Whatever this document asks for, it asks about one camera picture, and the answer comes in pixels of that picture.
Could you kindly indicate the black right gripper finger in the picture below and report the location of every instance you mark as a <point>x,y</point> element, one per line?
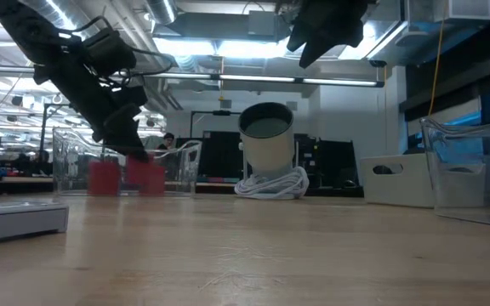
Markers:
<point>315,53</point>
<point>301,37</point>

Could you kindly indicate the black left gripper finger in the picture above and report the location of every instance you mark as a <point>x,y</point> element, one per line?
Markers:
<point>121,136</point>

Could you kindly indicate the long ceiling light bar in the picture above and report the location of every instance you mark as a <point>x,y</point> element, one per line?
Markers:
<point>343,82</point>

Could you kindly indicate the person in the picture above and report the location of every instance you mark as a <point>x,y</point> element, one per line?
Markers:
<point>167,138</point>

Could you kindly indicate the black metal gantry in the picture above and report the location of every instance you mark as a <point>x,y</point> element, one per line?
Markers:
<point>45,127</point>
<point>221,113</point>

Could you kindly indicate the clear plastic bin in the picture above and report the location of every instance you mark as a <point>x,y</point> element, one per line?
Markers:
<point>185,170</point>
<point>462,191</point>

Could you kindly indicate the black monitor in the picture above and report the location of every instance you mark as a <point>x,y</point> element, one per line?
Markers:
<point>338,166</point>
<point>219,153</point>

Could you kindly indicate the white cylindrical device black rim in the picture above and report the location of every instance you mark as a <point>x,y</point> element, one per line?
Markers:
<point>266,157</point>

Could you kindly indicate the white ceiling unit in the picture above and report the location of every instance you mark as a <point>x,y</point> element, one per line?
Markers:
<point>462,9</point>

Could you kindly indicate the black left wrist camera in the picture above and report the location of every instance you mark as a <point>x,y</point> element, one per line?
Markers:
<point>109,51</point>

